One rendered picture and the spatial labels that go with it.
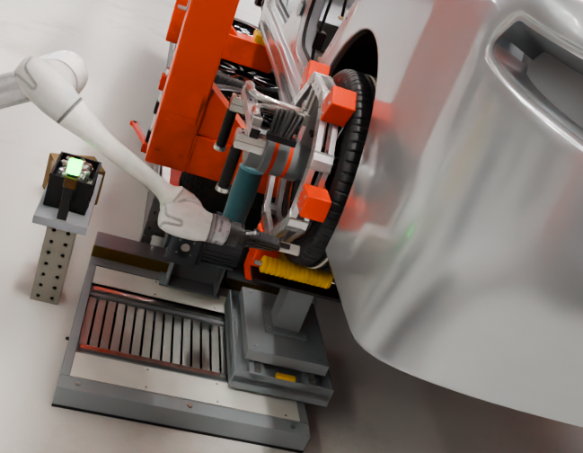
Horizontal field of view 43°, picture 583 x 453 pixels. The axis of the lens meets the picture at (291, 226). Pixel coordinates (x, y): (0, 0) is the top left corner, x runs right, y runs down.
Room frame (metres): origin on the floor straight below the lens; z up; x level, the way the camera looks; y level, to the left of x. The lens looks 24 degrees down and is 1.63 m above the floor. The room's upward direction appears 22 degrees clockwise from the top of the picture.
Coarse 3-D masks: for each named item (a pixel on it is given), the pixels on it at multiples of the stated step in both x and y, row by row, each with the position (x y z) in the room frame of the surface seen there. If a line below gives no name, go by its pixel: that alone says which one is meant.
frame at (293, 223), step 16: (320, 80) 2.29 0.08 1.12; (304, 96) 2.43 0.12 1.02; (320, 96) 2.18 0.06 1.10; (320, 112) 2.13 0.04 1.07; (320, 128) 2.08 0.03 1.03; (336, 128) 2.11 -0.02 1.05; (320, 144) 2.05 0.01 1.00; (320, 160) 2.02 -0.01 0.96; (272, 176) 2.45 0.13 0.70; (304, 176) 2.04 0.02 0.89; (320, 176) 2.04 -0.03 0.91; (272, 208) 2.37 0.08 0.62; (272, 224) 2.25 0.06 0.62; (288, 224) 2.01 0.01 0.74; (304, 224) 2.03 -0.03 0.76; (288, 240) 2.11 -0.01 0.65
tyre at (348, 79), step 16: (336, 80) 2.41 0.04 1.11; (352, 80) 2.25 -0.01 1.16; (368, 80) 2.29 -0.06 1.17; (368, 96) 2.18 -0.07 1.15; (368, 112) 2.13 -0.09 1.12; (352, 128) 2.08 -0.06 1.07; (352, 144) 2.04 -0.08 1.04; (352, 160) 2.02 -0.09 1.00; (336, 176) 2.03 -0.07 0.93; (352, 176) 2.01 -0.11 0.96; (288, 192) 2.47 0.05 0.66; (336, 192) 1.99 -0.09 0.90; (336, 208) 1.98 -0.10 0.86; (320, 224) 2.00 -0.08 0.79; (336, 224) 1.99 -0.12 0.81; (304, 240) 2.09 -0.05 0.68; (320, 240) 2.01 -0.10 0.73; (288, 256) 2.17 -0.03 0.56; (304, 256) 2.06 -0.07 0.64; (320, 256) 2.06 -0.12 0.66
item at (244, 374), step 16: (240, 320) 2.37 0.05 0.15; (240, 336) 2.27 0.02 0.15; (240, 352) 2.17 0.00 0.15; (240, 368) 2.09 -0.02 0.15; (256, 368) 2.07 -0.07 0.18; (272, 368) 2.16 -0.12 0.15; (240, 384) 2.05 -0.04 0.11; (256, 384) 2.06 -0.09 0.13; (272, 384) 2.08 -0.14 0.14; (288, 384) 2.09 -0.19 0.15; (304, 384) 2.11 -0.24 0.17; (320, 384) 2.17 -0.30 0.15; (304, 400) 2.11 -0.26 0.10; (320, 400) 2.13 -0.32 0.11
